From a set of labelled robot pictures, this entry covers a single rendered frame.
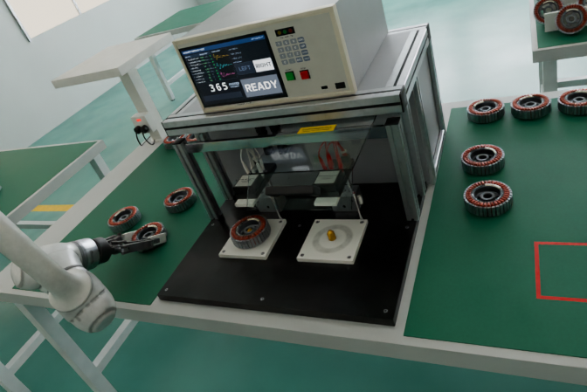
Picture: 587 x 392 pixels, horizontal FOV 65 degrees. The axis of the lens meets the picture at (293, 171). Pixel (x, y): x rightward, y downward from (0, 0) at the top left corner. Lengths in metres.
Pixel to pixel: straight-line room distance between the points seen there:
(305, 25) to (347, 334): 0.67
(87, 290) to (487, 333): 0.88
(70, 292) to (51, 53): 5.52
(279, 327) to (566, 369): 0.56
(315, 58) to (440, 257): 0.54
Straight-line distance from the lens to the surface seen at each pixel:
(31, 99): 6.30
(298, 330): 1.08
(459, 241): 1.17
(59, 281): 1.18
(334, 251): 1.17
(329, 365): 1.94
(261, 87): 1.17
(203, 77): 1.24
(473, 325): 1.01
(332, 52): 1.06
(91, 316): 1.23
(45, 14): 6.67
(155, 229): 1.58
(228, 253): 1.30
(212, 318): 1.20
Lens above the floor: 1.55
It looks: 30 degrees down
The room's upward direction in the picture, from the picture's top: 20 degrees counter-clockwise
